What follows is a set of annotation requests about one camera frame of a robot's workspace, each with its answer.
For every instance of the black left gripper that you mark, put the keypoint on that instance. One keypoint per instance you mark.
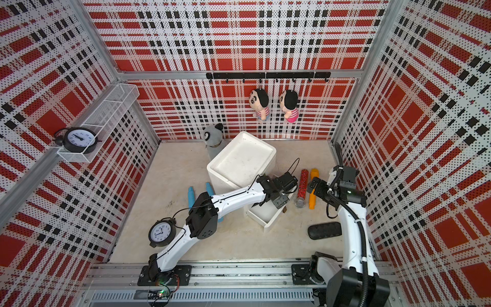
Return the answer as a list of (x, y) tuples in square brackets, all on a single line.
[(281, 201)]

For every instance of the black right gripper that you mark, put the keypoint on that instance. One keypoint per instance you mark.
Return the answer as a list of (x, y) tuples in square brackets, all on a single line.
[(319, 190)]

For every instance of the orange toy microphone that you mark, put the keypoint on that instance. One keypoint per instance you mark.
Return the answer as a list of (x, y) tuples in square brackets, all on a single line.
[(312, 198)]

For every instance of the red glitter toy microphone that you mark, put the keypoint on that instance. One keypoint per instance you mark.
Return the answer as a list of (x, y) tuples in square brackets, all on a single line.
[(301, 191)]

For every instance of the white bottom drawer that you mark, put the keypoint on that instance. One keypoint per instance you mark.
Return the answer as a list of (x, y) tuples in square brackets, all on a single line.
[(267, 215)]

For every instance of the white plastic drawer cabinet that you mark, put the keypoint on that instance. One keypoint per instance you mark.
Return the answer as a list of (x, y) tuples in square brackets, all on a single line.
[(235, 167)]

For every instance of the blue toy microphone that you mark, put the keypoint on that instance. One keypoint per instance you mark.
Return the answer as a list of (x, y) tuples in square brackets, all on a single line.
[(209, 189), (191, 197)]

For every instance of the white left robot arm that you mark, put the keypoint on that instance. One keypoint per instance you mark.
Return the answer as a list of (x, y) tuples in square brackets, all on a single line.
[(203, 217)]

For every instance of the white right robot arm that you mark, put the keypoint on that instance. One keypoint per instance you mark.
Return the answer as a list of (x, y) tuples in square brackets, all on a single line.
[(356, 282)]

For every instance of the black cylinder on floor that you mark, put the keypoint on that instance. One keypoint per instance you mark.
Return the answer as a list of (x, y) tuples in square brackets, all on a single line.
[(324, 231)]

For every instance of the grey plush animal toy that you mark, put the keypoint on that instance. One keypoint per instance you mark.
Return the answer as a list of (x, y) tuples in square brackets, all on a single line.
[(213, 138)]

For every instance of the plush doll pink shorts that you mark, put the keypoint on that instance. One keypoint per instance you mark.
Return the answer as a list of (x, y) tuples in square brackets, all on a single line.
[(289, 105)]

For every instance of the plush doll blue shorts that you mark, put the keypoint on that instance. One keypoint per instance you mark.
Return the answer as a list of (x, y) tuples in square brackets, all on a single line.
[(259, 102)]

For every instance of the black alarm clock on floor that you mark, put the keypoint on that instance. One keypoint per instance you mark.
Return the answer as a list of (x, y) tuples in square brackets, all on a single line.
[(162, 232)]

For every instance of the small circuit board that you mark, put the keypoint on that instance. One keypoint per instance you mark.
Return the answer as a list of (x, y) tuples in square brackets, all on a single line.
[(159, 294)]

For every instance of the black alarm clock in basket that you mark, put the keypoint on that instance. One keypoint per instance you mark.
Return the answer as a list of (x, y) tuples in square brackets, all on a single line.
[(76, 140)]

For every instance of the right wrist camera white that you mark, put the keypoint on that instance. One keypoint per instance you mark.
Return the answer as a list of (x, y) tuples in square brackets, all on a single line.
[(335, 175)]

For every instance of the black wall hook rail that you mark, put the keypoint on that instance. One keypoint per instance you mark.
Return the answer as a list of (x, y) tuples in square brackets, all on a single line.
[(267, 75)]

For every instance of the white wire wall basket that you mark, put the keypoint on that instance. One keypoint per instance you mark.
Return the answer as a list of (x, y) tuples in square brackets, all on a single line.
[(104, 119)]

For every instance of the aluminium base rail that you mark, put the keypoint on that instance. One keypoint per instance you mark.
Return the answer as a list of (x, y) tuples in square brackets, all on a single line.
[(207, 283)]

